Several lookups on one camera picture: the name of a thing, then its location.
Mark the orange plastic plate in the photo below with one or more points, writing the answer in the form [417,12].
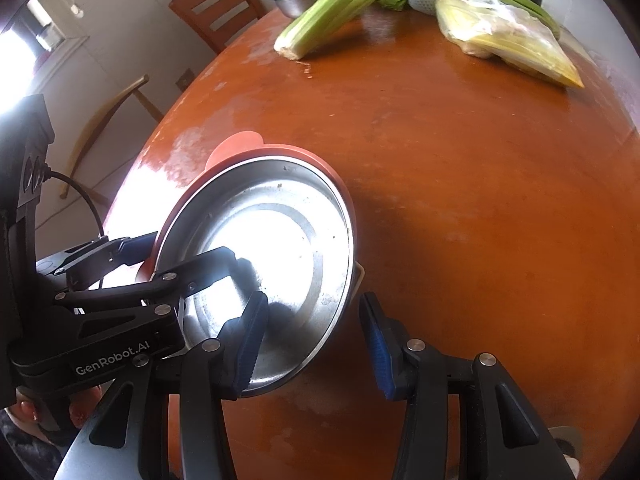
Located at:
[240,142]

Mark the celery bunch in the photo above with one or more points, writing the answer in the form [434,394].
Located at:
[330,15]

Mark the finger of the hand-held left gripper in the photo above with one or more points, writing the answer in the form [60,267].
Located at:
[200,270]
[135,247]

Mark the light wooden chair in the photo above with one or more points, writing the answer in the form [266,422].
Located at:
[97,125]

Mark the window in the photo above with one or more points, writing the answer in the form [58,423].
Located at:
[45,35]

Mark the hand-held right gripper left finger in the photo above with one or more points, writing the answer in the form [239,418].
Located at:
[250,345]

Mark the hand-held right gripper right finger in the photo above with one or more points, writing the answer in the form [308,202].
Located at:
[375,345]

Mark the bagged yellow corn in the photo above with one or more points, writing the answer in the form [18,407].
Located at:
[510,45]

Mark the person's left hand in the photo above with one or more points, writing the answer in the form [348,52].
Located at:
[82,410]

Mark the white foam net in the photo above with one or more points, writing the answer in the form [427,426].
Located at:
[425,1]

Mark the wall socket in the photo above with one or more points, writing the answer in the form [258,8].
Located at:
[185,79]

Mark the brown wooden chair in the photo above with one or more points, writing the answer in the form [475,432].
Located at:
[200,5]

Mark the steel pan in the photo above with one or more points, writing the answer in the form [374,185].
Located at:
[300,240]

